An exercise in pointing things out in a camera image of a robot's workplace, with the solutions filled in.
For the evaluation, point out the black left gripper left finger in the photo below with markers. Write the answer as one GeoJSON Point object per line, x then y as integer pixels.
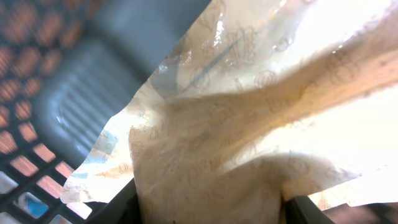
{"type": "Point", "coordinates": [123, 209]}

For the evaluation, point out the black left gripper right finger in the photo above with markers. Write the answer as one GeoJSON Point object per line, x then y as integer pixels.
{"type": "Point", "coordinates": [301, 210]}

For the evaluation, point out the beige plastic pouch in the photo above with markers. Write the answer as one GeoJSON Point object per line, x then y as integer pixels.
{"type": "Point", "coordinates": [259, 102]}

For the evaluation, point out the grey plastic basket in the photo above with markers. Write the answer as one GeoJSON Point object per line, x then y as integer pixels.
{"type": "Point", "coordinates": [67, 67]}

